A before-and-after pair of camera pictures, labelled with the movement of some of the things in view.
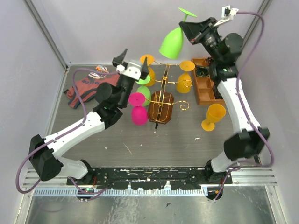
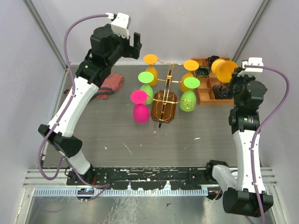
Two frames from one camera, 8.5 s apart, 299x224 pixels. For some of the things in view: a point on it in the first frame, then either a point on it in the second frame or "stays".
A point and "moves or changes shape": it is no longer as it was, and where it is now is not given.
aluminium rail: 267,176 stays
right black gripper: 194,31 → 235,78
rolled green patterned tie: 202,71 stays
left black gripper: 119,60 → 131,52
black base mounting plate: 152,178 stays
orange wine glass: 215,113 moves or changes shape
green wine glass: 173,45 → 188,100
